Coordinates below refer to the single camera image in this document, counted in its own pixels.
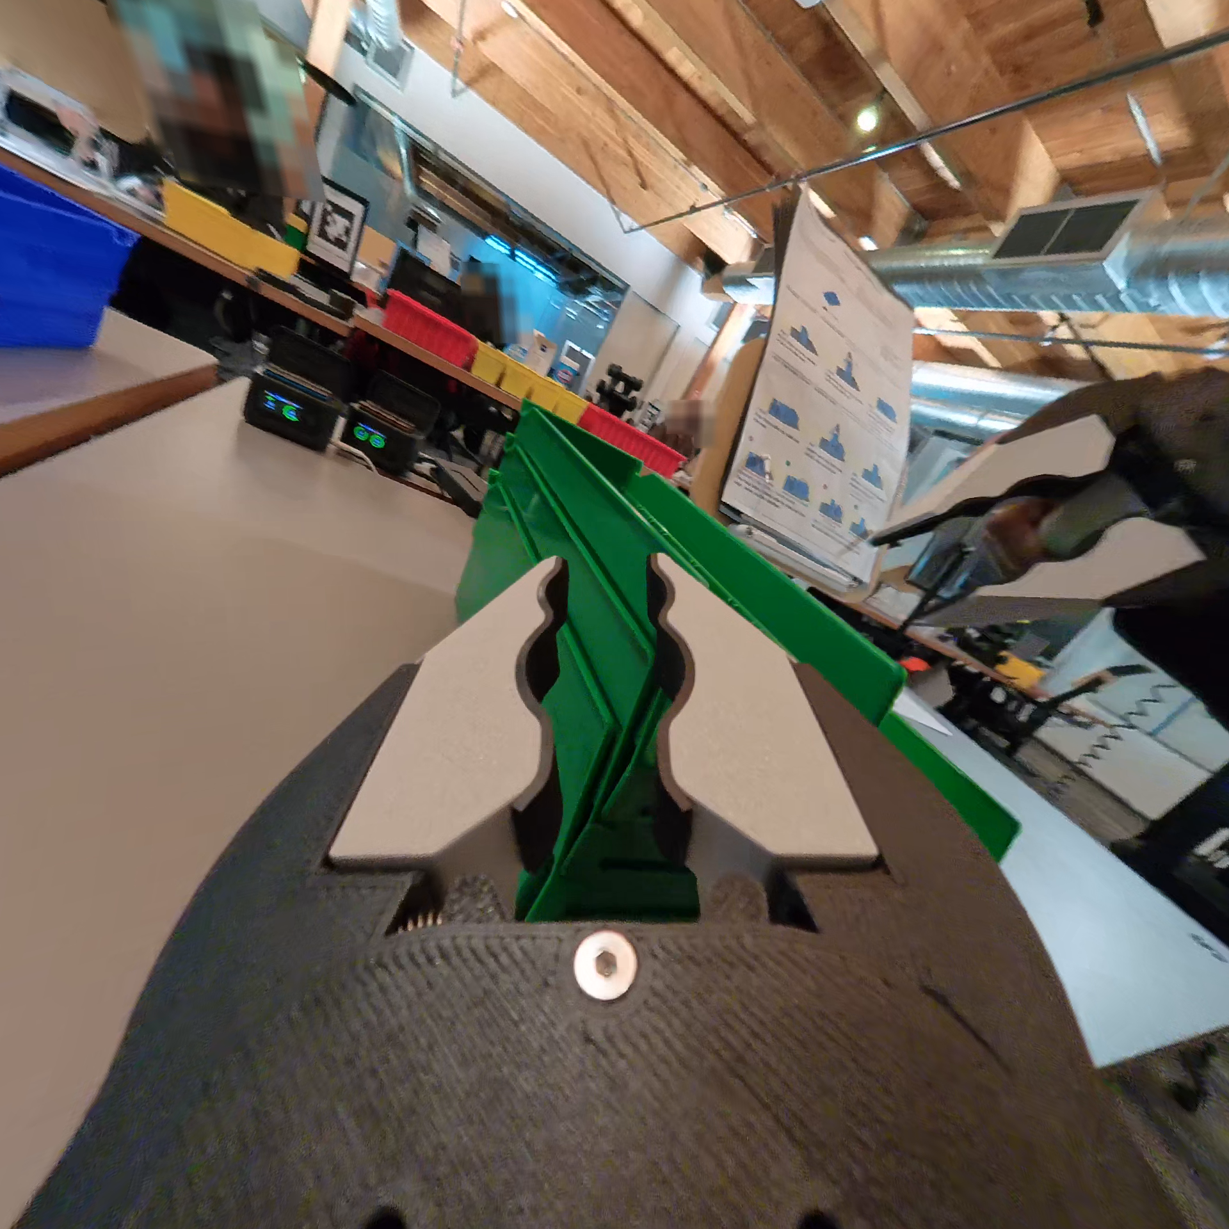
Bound monitor on black pole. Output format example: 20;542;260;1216
905;534;992;637

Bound blue plastic bin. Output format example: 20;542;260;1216
0;161;141;351

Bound white blue paper sheet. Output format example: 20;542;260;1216
889;687;957;742

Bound yellow plastic bin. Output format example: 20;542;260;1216
157;178;304;282

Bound printed instruction sheet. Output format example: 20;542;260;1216
717;187;913;588

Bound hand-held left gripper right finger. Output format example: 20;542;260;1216
649;555;883;880

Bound black charging case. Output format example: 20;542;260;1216
339;369;446;476
239;325;353;455

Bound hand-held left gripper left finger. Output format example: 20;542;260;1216
329;555;568;874

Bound black flat devices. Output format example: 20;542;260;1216
250;267;357;322

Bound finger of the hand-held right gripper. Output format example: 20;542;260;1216
867;413;1123;546
948;519;1206;605

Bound red plastic bin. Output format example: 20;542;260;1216
574;400;689;480
382;291;483;376

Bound black white marker sign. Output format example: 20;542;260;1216
304;174;371;272

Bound grey desk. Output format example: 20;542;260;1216
0;307;222;476
0;376;1229;1211

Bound silver ventilation duct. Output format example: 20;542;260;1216
865;191;1229;322
907;359;1089;446

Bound white document stand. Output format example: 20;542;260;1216
727;519;871;592

